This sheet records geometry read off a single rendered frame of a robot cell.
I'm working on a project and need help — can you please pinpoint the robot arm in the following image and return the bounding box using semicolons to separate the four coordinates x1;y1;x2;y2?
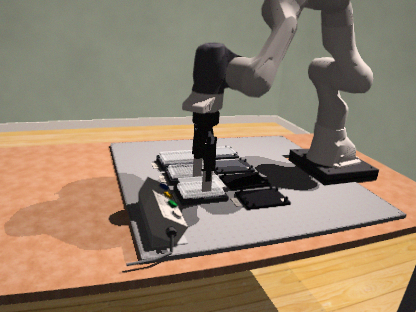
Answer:
182;0;373;169

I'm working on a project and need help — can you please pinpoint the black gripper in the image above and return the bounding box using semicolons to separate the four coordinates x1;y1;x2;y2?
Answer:
192;111;220;192

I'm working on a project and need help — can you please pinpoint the white button panel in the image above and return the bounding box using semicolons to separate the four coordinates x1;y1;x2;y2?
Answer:
126;177;189;266

